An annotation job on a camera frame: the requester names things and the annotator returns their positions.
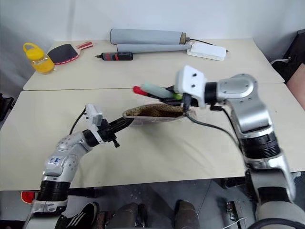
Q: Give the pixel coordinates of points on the black table tennis paddle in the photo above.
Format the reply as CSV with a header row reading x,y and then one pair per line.
x,y
63,53

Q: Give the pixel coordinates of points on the white flat box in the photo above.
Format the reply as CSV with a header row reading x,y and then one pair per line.
x,y
207,51

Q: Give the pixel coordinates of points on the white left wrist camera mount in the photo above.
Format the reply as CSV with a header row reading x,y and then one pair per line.
x,y
94,116

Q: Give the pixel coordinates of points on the red capped marker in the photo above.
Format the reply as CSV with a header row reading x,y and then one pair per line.
x,y
138,90

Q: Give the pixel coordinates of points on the black red electric screwdriver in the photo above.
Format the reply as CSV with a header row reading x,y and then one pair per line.
x,y
116,56

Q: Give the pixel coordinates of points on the dark metal bracket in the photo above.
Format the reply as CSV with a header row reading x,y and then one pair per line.
x,y
233,211

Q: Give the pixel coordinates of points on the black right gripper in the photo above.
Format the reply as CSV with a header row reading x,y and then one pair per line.
x,y
188,101

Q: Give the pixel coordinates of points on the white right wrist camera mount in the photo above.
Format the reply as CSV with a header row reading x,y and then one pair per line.
x,y
190,82

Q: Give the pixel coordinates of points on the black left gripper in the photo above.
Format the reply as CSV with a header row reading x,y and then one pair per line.
x,y
107,134

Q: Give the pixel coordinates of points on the green capped marker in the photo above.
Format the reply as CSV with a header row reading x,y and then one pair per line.
x,y
177,96

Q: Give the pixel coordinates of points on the person's bare limb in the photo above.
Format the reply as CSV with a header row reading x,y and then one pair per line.
x,y
296,76

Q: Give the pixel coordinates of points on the black white striped shoe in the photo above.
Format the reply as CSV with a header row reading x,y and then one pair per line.
x,y
79,215

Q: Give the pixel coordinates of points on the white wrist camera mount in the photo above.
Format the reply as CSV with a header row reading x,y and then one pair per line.
x,y
94,116
190,82

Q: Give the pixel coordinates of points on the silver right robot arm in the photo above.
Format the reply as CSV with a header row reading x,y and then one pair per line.
x,y
252,112

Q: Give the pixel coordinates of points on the brown pencil pouch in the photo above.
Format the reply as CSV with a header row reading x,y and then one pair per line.
x,y
155,114

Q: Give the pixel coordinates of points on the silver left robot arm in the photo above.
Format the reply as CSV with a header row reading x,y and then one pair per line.
x,y
66,152

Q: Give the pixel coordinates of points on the red object under table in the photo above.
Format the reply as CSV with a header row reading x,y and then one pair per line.
x,y
27,196

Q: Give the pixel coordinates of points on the yellow lidded plastic bottle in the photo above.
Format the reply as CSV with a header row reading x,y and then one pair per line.
x,y
40,59

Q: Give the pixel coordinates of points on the dark rounded shape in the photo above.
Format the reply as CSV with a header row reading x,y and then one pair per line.
x,y
187,213
129,215

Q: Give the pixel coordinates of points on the large grey rolled mat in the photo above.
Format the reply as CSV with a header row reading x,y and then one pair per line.
x,y
145,35

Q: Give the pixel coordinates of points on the pale teal marker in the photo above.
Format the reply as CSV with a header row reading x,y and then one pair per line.
x,y
156,90

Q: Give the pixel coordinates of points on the small grey rolled mat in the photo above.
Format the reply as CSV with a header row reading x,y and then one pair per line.
x,y
150,47

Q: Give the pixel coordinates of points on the black object beside table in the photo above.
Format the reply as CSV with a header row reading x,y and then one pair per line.
x,y
5,105

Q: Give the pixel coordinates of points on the black bag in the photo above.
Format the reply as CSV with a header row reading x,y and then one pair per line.
x,y
294,50

